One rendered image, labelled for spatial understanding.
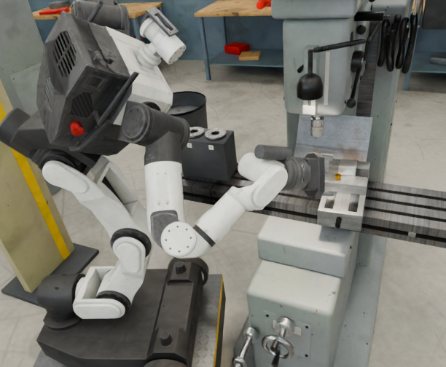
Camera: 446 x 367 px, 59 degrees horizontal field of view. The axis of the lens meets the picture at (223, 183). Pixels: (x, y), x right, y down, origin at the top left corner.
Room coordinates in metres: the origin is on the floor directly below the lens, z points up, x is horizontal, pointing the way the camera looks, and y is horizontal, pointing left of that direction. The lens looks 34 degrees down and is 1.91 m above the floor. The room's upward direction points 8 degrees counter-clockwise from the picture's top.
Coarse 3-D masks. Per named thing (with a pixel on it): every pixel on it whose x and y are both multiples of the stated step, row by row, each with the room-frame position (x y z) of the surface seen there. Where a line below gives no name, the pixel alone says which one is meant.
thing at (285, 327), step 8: (280, 320) 0.89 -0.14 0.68; (288, 320) 0.88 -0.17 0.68; (280, 328) 0.87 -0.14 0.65; (288, 328) 0.86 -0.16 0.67; (264, 336) 0.83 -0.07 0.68; (272, 336) 0.81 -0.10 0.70; (280, 336) 0.81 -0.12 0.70; (264, 344) 0.82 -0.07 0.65; (272, 344) 0.78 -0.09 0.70; (280, 344) 0.80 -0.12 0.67; (288, 344) 0.78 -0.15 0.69; (272, 352) 0.81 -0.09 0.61; (280, 352) 0.80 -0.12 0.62; (288, 352) 0.78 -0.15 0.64
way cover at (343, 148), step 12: (300, 120) 1.66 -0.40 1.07; (324, 120) 1.61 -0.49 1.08; (336, 120) 1.59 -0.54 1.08; (348, 120) 1.56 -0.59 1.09; (360, 120) 1.54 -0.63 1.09; (300, 132) 1.63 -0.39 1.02; (324, 132) 1.58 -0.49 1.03; (336, 132) 1.56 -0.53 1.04; (348, 132) 1.54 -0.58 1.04; (360, 132) 1.52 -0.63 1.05; (300, 144) 1.60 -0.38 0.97; (312, 144) 1.58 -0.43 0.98; (324, 144) 1.56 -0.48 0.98; (336, 144) 1.54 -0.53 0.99; (348, 144) 1.51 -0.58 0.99; (360, 144) 1.49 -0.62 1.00; (300, 156) 1.57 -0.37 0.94; (336, 156) 1.50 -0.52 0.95; (348, 156) 1.48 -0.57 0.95; (360, 156) 1.46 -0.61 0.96; (324, 168) 1.48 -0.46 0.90
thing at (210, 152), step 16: (192, 128) 1.57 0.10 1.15; (192, 144) 1.48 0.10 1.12; (208, 144) 1.45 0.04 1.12; (224, 144) 1.42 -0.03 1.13; (192, 160) 1.48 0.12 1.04; (208, 160) 1.45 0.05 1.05; (224, 160) 1.42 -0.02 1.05; (192, 176) 1.49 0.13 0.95; (208, 176) 1.46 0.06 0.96; (224, 176) 1.42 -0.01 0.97
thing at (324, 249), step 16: (272, 224) 1.19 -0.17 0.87; (288, 224) 1.18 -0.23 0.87; (304, 224) 1.17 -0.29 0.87; (272, 240) 1.11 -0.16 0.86; (288, 240) 1.09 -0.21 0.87; (304, 240) 1.08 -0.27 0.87; (320, 240) 1.07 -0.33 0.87; (336, 240) 1.06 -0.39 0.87; (352, 240) 1.11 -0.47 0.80; (272, 256) 1.11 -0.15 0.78; (288, 256) 1.08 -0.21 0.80; (304, 256) 1.05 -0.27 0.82; (320, 256) 1.02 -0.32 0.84; (336, 256) 0.99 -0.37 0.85; (336, 272) 0.99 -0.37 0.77
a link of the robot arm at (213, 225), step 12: (216, 204) 0.74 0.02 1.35; (228, 204) 0.73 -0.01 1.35; (204, 216) 0.72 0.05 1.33; (216, 216) 0.71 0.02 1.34; (228, 216) 0.71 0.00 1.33; (192, 228) 0.69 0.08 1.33; (204, 228) 0.69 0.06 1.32; (216, 228) 0.69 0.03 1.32; (228, 228) 0.70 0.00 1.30; (204, 240) 0.67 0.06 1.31; (216, 240) 0.68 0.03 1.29; (192, 252) 0.65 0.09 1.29; (204, 252) 0.67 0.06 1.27
